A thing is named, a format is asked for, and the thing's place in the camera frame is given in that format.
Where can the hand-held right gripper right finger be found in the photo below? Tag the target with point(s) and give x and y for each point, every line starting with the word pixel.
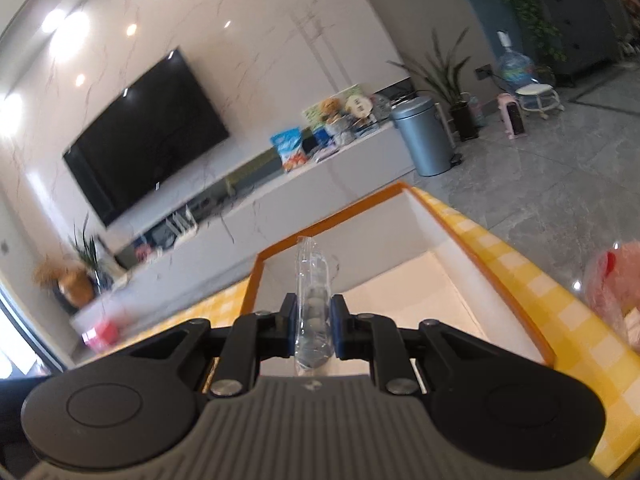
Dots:
pixel 337 327

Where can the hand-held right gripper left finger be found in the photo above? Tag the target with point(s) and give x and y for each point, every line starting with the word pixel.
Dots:
pixel 291 327

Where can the clear plastic snack packet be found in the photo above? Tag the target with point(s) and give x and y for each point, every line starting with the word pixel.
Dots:
pixel 312 305

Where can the orange cardboard box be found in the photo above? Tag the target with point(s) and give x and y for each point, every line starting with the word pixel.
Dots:
pixel 430 280

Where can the white marble media console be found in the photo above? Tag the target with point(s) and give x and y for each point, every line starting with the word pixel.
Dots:
pixel 320 185

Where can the white router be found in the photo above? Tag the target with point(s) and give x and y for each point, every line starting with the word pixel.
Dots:
pixel 182 227

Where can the blue snack bag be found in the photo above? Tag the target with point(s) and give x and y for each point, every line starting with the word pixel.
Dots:
pixel 289 149

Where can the pink plastic case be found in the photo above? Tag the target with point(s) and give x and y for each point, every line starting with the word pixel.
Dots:
pixel 102 334

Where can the yellow checked tablecloth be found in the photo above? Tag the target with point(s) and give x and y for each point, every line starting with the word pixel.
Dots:
pixel 530 280

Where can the grey metal trash can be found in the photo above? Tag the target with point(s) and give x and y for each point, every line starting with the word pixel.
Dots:
pixel 425 135

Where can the brown teddy bear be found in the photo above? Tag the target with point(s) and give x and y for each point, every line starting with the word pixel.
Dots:
pixel 331 109

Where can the green printed gift box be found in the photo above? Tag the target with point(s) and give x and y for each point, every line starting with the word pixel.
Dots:
pixel 314 110

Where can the orange vase with dried plants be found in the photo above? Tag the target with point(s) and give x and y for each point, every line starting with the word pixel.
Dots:
pixel 75 285

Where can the black flat television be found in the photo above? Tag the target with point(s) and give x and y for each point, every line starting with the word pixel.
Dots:
pixel 150 135

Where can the tall plant in black pot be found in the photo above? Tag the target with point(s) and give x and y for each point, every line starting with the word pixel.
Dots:
pixel 465 120

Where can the pink space heater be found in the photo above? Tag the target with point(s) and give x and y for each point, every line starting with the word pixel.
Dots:
pixel 515 117

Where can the pink translucent bag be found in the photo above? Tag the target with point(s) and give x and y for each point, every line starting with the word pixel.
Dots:
pixel 612 285

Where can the white round stool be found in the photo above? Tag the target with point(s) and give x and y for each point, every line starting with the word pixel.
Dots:
pixel 537 95

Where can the blue water jug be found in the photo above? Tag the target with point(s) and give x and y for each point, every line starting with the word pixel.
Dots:
pixel 515 67

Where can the hanging green ivy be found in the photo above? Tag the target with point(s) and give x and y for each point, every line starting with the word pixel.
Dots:
pixel 525 5

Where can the dark grey cabinet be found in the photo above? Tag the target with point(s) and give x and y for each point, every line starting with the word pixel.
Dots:
pixel 575 25

